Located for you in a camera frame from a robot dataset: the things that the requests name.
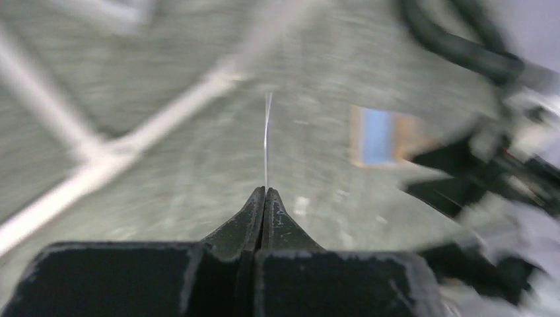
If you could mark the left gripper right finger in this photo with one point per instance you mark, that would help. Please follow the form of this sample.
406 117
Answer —
296 277

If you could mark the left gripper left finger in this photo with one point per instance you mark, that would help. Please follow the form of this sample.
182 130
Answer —
212 277

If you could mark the thin credit card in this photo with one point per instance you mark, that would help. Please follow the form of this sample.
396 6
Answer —
268 104

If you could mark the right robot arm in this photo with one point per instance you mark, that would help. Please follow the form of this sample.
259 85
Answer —
514 160

